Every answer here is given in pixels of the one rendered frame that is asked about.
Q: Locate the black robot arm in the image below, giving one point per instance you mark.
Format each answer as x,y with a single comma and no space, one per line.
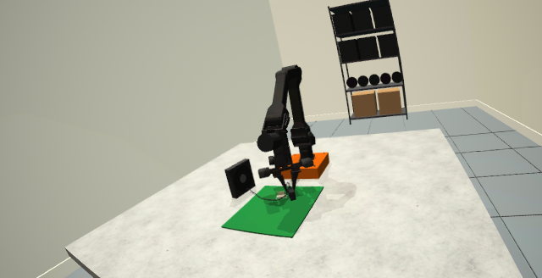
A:
274,133

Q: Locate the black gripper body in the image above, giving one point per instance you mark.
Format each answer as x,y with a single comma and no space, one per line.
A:
282,159

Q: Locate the green circuit board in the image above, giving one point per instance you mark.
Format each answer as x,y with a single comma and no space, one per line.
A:
281,217

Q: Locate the black cooling fan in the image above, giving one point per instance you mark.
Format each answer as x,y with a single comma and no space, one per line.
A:
239,177

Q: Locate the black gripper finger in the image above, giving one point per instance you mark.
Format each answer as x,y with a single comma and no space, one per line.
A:
281,179
293,178

